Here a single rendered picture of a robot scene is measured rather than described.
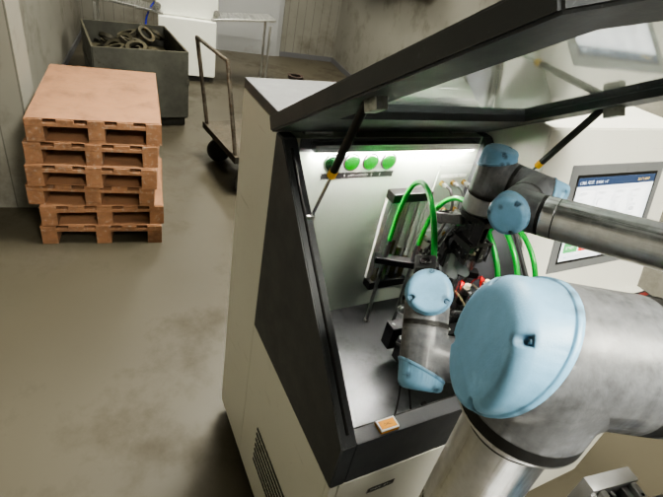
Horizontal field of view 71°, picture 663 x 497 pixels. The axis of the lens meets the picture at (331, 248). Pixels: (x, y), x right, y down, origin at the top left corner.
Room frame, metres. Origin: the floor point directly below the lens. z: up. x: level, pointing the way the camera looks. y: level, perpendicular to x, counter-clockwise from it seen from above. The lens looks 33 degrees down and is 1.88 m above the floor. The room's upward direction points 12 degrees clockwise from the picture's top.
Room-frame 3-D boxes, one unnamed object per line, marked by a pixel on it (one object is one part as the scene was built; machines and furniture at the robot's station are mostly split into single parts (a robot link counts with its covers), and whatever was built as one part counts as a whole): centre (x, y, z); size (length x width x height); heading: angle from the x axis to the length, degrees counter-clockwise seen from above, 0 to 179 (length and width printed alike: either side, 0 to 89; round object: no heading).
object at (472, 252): (0.97, -0.31, 1.36); 0.09 x 0.08 x 0.12; 32
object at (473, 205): (0.98, -0.31, 1.44); 0.08 x 0.08 x 0.05
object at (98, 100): (2.84, 1.65, 0.40); 1.08 x 0.74 x 0.80; 24
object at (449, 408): (0.83, -0.40, 0.87); 0.62 x 0.04 x 0.16; 122
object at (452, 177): (1.38, -0.33, 1.20); 0.13 x 0.03 x 0.31; 122
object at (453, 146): (1.26, -0.13, 1.43); 0.54 x 0.03 x 0.02; 122
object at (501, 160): (0.98, -0.31, 1.52); 0.09 x 0.08 x 0.11; 57
